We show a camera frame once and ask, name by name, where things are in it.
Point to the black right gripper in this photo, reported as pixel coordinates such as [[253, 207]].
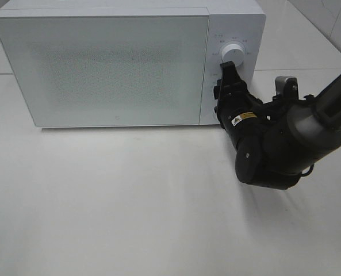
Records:
[[239, 115]]

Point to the round white door button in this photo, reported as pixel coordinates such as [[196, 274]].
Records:
[[215, 117]]

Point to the white microwave door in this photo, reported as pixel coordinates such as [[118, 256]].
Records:
[[108, 71]]

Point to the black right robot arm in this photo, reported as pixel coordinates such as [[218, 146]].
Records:
[[278, 142]]

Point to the upper white microwave knob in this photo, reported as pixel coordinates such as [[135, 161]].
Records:
[[233, 52]]

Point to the white microwave oven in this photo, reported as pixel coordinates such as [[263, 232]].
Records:
[[228, 21]]

